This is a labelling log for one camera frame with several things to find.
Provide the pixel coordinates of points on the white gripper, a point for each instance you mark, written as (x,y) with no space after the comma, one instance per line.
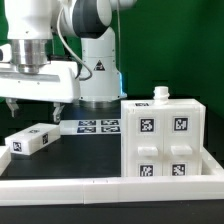
(56,82)

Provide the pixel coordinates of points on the white cabinet top block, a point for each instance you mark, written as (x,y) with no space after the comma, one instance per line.
(32,139)

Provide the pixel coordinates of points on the white door panel with knob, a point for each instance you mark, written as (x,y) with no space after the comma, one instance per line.
(148,145)

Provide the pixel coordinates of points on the white cabinet body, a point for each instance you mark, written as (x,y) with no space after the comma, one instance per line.
(131,109)

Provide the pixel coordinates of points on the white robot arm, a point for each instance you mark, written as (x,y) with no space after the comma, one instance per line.
(61,51)

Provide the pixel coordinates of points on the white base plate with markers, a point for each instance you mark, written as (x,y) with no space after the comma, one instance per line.
(90,126)

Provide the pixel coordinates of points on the white U-shaped fence frame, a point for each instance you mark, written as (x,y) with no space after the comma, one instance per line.
(206,186)

